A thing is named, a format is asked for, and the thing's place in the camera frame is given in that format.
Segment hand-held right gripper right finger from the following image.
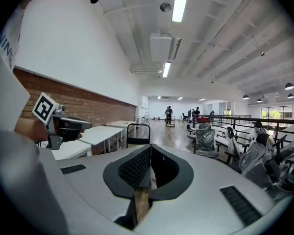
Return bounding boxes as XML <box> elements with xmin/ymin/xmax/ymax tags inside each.
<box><xmin>137</xmin><ymin>143</ymin><xmax>275</xmax><ymax>235</ymax></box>

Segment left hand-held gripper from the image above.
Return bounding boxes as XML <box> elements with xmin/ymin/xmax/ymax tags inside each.
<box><xmin>31</xmin><ymin>92</ymin><xmax>93</xmax><ymax>151</ymax></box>

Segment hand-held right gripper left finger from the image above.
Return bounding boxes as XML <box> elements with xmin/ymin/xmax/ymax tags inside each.
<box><xmin>56</xmin><ymin>143</ymin><xmax>152</xmax><ymax>221</ymax></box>

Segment black platform trolley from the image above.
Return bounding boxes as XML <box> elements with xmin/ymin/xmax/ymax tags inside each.
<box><xmin>126</xmin><ymin>123</ymin><xmax>151</xmax><ymax>148</ymax></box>

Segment person's left forearm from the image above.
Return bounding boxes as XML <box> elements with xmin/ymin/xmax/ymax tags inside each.
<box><xmin>13</xmin><ymin>117</ymin><xmax>49</xmax><ymax>143</ymax></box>

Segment white rectangular table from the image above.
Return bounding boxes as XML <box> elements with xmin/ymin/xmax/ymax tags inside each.
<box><xmin>78</xmin><ymin>125</ymin><xmax>125</xmax><ymax>154</ymax></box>
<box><xmin>105</xmin><ymin>120</ymin><xmax>138</xmax><ymax>139</ymax></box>
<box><xmin>50</xmin><ymin>140</ymin><xmax>93</xmax><ymax>160</ymax></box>

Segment plastic-wrapped black office chair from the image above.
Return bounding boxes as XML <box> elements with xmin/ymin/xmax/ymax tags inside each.
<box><xmin>266</xmin><ymin>159</ymin><xmax>294</xmax><ymax>202</ymax></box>
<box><xmin>224</xmin><ymin>126</ymin><xmax>250</xmax><ymax>165</ymax></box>
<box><xmin>187</xmin><ymin>122</ymin><xmax>222</xmax><ymax>159</ymax></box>
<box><xmin>240</xmin><ymin>133</ymin><xmax>280</xmax><ymax>183</ymax></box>

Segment plastic-wrapped black chairs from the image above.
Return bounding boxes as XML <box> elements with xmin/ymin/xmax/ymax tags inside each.
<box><xmin>192</xmin><ymin>114</ymin><xmax>294</xmax><ymax>144</ymax></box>

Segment person's white shirt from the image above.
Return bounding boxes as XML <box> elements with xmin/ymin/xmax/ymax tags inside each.
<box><xmin>0</xmin><ymin>3</ymin><xmax>69</xmax><ymax>235</ymax></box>

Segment large window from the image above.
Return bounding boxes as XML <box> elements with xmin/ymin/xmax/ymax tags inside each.
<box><xmin>261</xmin><ymin>106</ymin><xmax>294</xmax><ymax>121</ymax></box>

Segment long fluorescent ceiling light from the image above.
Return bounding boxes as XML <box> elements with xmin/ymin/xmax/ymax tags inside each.
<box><xmin>171</xmin><ymin>0</ymin><xmax>191</xmax><ymax>23</ymax></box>
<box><xmin>162</xmin><ymin>61</ymin><xmax>172</xmax><ymax>78</ymax></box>

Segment white ceiling air conditioner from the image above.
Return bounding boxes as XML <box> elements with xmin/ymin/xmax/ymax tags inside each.
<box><xmin>149</xmin><ymin>32</ymin><xmax>183</xmax><ymax>63</ymax></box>

